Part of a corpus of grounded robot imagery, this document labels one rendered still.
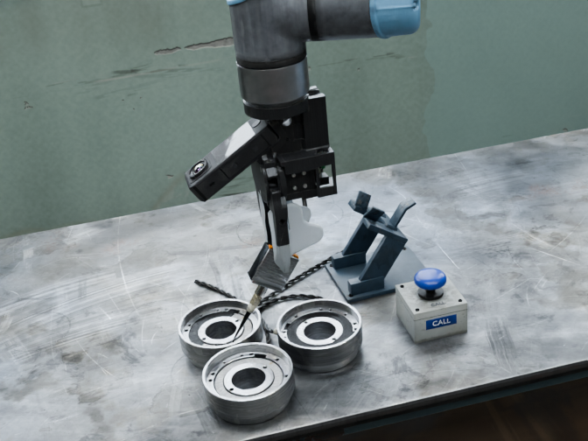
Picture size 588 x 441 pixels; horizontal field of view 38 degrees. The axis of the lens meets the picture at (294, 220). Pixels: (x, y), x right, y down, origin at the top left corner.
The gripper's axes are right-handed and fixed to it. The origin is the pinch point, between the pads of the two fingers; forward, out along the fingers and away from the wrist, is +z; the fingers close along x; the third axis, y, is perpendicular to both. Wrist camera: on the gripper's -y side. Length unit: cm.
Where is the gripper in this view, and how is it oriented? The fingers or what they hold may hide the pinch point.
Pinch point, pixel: (276, 258)
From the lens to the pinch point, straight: 100.7
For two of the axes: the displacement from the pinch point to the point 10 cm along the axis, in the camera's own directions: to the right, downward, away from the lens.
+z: 0.9, 8.7, 4.8
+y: 9.6, -2.1, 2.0
